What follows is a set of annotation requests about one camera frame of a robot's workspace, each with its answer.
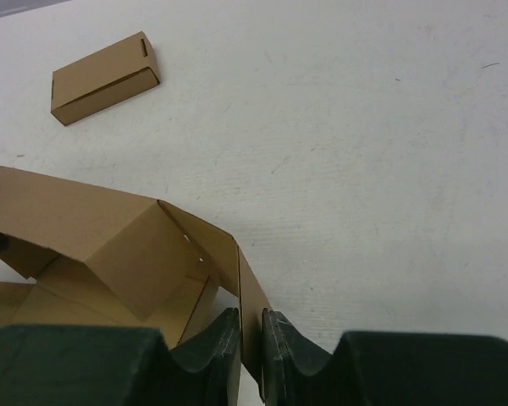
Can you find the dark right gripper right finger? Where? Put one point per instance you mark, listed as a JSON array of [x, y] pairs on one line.
[[382, 368]]

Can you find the large cardboard box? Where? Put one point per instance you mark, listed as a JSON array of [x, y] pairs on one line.
[[95, 256]]

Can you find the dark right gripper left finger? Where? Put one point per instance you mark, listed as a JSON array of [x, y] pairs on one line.
[[108, 365]]

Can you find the small folded cardboard box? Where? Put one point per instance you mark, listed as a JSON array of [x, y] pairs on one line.
[[104, 78]]

